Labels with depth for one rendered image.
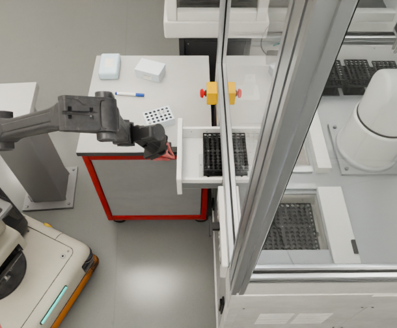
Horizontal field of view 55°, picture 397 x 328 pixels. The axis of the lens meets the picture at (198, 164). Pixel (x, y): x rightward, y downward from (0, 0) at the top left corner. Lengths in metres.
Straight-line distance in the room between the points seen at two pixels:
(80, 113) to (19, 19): 3.11
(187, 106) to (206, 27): 0.46
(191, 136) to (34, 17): 2.61
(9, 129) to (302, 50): 0.80
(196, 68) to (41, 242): 1.16
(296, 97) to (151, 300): 1.79
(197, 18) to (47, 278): 1.44
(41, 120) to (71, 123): 0.10
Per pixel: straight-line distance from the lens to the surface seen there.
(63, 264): 1.98
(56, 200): 2.46
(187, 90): 1.85
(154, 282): 2.16
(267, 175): 0.57
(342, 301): 1.31
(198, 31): 2.05
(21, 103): 1.96
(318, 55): 0.42
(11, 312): 1.99
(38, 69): 3.33
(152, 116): 1.70
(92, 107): 0.86
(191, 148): 1.52
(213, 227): 1.26
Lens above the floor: 2.05
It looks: 55 degrees down
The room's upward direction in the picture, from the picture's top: 1 degrees clockwise
